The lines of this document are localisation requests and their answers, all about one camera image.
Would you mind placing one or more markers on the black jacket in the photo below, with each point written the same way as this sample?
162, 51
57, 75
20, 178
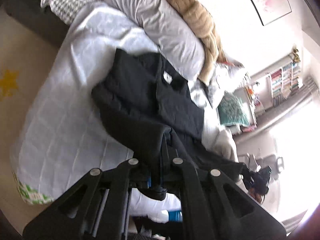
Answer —
143, 102

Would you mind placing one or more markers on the grey printed pillow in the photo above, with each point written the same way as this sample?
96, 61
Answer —
225, 78

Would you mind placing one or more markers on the bookshelf with books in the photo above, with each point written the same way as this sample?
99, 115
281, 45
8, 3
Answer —
273, 85

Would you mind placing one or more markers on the framed pastel picture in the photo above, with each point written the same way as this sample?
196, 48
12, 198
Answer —
271, 10

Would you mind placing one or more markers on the person's right hand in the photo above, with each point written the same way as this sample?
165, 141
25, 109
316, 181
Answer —
258, 197

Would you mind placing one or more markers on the tan fleece blanket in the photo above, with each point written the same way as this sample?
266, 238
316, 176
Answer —
201, 23

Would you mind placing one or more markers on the light grey pillow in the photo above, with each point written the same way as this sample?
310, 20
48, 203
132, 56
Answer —
155, 25

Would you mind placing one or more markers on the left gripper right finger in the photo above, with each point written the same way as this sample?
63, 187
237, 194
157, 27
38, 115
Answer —
214, 207

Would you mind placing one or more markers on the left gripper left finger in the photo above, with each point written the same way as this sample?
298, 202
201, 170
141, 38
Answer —
95, 207

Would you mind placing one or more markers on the green patterned cushion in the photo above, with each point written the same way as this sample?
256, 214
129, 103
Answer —
230, 111

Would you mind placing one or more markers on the white checked bed cover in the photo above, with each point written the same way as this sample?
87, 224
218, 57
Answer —
63, 137

